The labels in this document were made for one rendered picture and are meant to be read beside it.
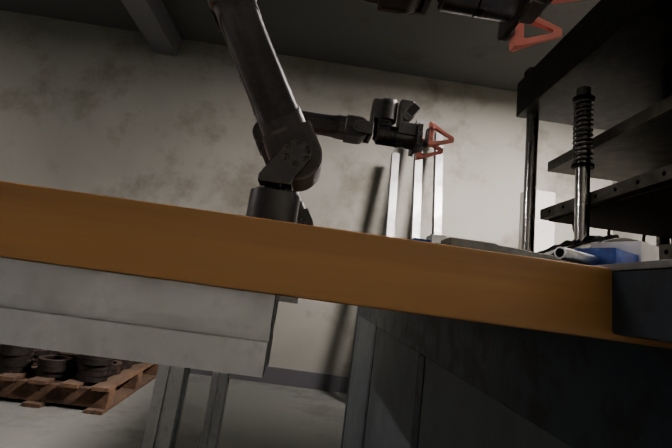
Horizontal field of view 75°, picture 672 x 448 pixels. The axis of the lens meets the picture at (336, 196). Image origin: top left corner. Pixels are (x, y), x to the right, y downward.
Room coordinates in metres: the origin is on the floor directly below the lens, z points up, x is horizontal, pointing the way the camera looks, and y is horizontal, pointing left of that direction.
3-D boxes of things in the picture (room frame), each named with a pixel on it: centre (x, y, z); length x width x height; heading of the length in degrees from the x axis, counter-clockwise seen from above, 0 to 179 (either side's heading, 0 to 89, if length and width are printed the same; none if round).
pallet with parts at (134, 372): (2.91, 1.41, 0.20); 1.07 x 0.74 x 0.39; 2
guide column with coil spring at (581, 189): (1.70, -0.99, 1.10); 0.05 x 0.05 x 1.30
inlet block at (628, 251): (0.43, -0.27, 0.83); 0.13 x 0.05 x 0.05; 119
